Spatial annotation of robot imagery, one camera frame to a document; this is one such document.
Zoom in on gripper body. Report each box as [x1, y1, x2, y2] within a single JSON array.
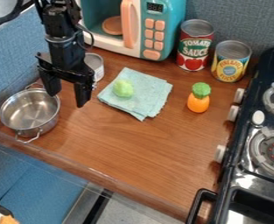
[[34, 31, 97, 84]]

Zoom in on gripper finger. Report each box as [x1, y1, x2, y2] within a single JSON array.
[[72, 81, 95, 109], [37, 69, 63, 97]]

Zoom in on silver can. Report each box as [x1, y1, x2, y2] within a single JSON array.
[[82, 52, 107, 83]]

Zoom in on silver pot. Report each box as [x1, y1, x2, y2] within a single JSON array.
[[0, 82, 62, 144]]

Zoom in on blue cloth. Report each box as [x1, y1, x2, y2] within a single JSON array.
[[96, 66, 174, 123]]

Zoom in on toy microwave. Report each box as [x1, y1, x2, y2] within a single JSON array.
[[74, 0, 188, 62]]

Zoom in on orange toy fruit green top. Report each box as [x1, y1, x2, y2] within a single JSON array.
[[186, 81, 213, 114]]

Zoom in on red tomato sauce can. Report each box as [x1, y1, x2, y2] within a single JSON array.
[[175, 18, 216, 73]]

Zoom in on yellow pineapple can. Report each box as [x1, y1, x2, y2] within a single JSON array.
[[210, 39, 254, 83]]

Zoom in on toy stove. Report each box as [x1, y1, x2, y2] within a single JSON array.
[[184, 46, 274, 224]]

